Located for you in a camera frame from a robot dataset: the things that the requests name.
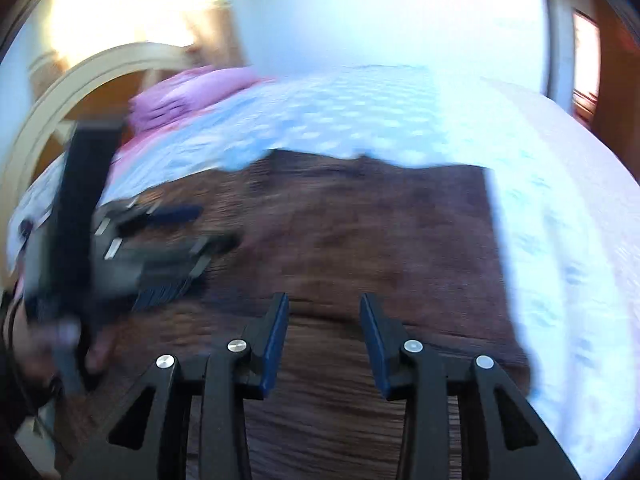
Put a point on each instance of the person's left hand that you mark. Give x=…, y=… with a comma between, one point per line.
x=97, y=352

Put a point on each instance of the brown knit sweater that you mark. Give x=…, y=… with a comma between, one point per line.
x=350, y=240

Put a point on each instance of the folded pink quilt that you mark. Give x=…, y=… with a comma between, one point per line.
x=190, y=95

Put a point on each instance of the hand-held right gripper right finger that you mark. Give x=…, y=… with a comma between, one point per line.
x=374, y=345

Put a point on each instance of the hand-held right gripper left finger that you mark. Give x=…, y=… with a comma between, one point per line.
x=274, y=340

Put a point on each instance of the cream wooden headboard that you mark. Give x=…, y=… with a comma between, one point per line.
x=100, y=66

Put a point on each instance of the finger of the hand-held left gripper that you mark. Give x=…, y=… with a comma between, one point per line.
x=175, y=265
x=150, y=215

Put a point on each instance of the brown wooden door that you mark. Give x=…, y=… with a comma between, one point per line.
x=587, y=60

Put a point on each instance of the dotted blue white bed blanket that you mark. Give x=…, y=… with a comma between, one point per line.
x=350, y=110

